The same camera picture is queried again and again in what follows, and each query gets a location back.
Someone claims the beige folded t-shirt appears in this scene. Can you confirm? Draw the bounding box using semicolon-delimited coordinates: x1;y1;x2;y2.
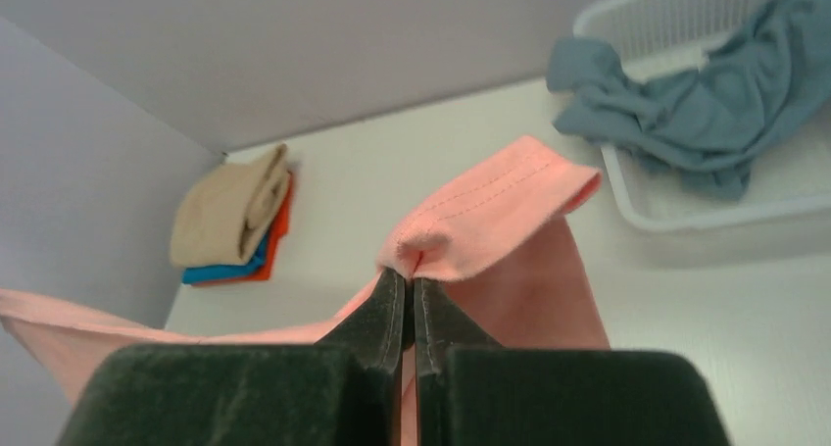
170;143;290;269

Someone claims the blue folded t-shirt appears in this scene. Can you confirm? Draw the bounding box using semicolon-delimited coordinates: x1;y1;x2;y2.
181;231;270;284

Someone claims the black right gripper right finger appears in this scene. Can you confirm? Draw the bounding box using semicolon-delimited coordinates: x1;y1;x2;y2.
413;279;729;445

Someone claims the white plastic laundry basket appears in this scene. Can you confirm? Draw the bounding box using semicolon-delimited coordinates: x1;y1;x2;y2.
572;0;831;234

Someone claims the pink t-shirt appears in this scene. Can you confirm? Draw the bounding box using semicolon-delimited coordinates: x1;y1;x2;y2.
1;137;609;445

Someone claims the orange folded t-shirt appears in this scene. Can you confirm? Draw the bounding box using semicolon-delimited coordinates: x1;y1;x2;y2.
186;172;295;287

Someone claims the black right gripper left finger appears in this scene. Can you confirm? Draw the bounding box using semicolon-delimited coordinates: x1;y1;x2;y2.
60;270;407;445

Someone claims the grey-blue t-shirt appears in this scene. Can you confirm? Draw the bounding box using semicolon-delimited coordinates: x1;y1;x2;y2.
546;0;830;200

